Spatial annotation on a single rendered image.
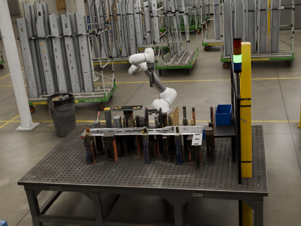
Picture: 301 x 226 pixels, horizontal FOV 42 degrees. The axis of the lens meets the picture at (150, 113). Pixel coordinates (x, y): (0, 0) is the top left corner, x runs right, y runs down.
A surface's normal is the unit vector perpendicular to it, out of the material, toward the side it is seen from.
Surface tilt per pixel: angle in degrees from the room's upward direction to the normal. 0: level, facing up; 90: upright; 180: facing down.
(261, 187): 0
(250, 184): 0
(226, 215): 0
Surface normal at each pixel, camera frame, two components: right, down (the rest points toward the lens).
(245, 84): -0.21, 0.35
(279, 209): -0.09, -0.94
